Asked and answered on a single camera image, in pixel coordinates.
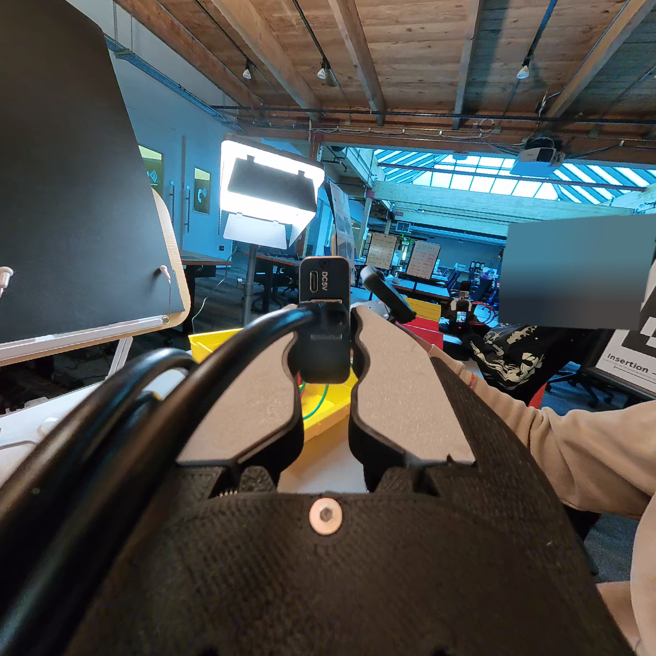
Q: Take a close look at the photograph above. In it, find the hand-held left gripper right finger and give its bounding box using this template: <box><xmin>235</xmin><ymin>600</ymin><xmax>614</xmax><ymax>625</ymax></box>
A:
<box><xmin>348</xmin><ymin>305</ymin><xmax>478</xmax><ymax>468</ymax></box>

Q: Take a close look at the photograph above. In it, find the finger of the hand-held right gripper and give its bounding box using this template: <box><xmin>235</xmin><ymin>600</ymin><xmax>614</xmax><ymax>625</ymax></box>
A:
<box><xmin>358</xmin><ymin>301</ymin><xmax>432</xmax><ymax>358</ymax></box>

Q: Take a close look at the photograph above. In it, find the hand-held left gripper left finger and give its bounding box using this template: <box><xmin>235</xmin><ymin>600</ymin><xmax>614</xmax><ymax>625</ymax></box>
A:
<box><xmin>176</xmin><ymin>336</ymin><xmax>306</xmax><ymax>466</ymax></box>

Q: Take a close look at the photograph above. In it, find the red plastic bin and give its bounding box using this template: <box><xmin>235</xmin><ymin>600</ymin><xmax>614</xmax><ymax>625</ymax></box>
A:
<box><xmin>397</xmin><ymin>317</ymin><xmax>445</xmax><ymax>353</ymax></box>

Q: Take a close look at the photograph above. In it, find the green ethernet cable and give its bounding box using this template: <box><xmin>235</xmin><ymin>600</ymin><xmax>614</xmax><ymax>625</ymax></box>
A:
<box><xmin>299</xmin><ymin>382</ymin><xmax>331</xmax><ymax>422</ymax></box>

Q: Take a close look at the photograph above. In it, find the yellow plastic bin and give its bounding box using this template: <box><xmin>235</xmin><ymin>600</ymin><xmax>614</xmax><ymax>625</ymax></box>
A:
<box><xmin>188</xmin><ymin>328</ymin><xmax>359</xmax><ymax>442</ymax></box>
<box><xmin>404</xmin><ymin>296</ymin><xmax>442</xmax><ymax>322</ymax></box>

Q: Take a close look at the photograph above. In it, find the black ethernet adapter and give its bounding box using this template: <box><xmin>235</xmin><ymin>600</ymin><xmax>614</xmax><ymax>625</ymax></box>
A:
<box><xmin>296</xmin><ymin>256</ymin><xmax>355</xmax><ymax>385</ymax></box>

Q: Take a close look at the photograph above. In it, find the black ethernet cable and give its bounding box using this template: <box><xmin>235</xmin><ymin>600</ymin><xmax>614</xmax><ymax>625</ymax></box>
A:
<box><xmin>0</xmin><ymin>301</ymin><xmax>350</xmax><ymax>656</ymax></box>

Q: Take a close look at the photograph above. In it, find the person's right forearm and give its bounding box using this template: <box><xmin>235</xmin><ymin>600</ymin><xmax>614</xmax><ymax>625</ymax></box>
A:
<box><xmin>428</xmin><ymin>342</ymin><xmax>656</xmax><ymax>521</ymax></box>

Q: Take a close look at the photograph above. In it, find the standing whiteboard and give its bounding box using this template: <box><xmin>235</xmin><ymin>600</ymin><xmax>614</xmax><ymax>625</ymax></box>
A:
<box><xmin>406</xmin><ymin>241</ymin><xmax>441</xmax><ymax>281</ymax></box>
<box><xmin>365</xmin><ymin>232</ymin><xmax>399</xmax><ymax>271</ymax></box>

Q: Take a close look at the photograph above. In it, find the printed display banner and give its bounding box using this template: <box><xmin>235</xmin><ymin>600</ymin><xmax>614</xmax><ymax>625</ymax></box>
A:
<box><xmin>328</xmin><ymin>182</ymin><xmax>358</xmax><ymax>263</ymax></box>

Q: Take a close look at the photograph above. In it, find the studio light panel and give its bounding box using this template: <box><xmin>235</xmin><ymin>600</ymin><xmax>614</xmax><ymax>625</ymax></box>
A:
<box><xmin>219</xmin><ymin>135</ymin><xmax>327</xmax><ymax>325</ymax></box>

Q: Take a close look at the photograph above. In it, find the wooden office table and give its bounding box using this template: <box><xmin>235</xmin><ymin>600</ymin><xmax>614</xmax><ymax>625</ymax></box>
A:
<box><xmin>179</xmin><ymin>250</ymin><xmax>232</xmax><ymax>267</ymax></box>

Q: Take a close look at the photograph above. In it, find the black office chair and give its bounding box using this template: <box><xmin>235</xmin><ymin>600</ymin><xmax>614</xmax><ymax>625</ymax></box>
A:
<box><xmin>548</xmin><ymin>361</ymin><xmax>616</xmax><ymax>409</ymax></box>

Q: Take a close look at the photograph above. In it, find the ceiling projector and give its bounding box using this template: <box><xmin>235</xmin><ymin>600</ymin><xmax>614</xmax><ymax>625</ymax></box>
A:
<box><xmin>509</xmin><ymin>135</ymin><xmax>565</xmax><ymax>178</ymax></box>

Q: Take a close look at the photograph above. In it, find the framed marker sign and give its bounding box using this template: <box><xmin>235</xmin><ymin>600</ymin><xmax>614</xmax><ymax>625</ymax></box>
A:
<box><xmin>594</xmin><ymin>315</ymin><xmax>656</xmax><ymax>396</ymax></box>

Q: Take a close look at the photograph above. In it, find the green wall poster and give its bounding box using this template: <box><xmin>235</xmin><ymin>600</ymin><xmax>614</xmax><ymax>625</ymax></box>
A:
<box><xmin>138</xmin><ymin>145</ymin><xmax>165</xmax><ymax>199</ymax></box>
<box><xmin>193</xmin><ymin>166</ymin><xmax>212</xmax><ymax>216</ymax></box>

